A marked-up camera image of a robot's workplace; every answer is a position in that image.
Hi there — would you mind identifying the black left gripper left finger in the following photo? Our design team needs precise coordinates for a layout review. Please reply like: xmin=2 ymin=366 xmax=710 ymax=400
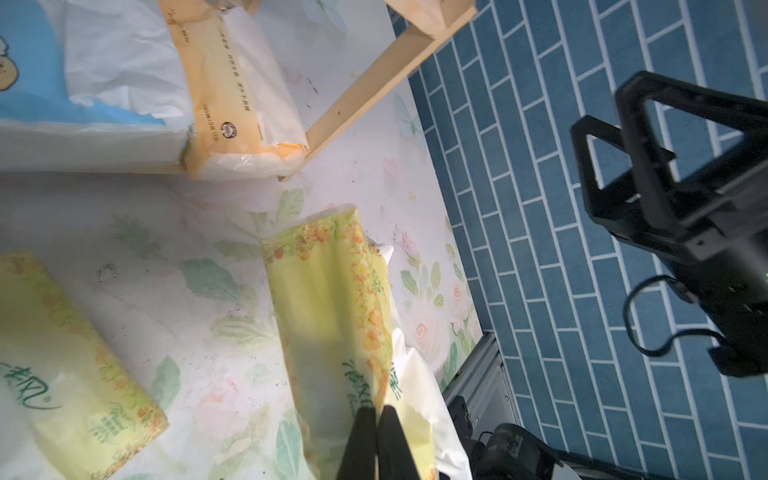
xmin=336 ymin=407 xmax=377 ymax=480

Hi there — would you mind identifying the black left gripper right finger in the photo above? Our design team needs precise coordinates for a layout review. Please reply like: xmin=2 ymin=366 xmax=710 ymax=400
xmin=376 ymin=405 xmax=420 ymax=480

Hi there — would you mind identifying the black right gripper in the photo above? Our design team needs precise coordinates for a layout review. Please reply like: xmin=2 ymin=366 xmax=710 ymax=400
xmin=570 ymin=71 xmax=767 ymax=378

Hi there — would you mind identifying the green white tissue pack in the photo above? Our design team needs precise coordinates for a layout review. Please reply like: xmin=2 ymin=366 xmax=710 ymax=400
xmin=262 ymin=205 xmax=470 ymax=479

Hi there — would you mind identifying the yellow white tissue pack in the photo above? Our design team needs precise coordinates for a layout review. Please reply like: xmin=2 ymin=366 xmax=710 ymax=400
xmin=1 ymin=252 xmax=169 ymax=479

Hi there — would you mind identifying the blue cartoon tissue pack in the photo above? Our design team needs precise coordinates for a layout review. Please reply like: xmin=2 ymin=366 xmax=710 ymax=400
xmin=1 ymin=1 xmax=194 ymax=173

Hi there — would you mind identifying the wooden two-tier shelf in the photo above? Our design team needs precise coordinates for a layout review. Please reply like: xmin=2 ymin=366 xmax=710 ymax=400
xmin=203 ymin=0 xmax=479 ymax=182

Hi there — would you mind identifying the orange white tissue pack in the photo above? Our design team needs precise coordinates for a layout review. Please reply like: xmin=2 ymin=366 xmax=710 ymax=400
xmin=160 ymin=1 xmax=309 ymax=180

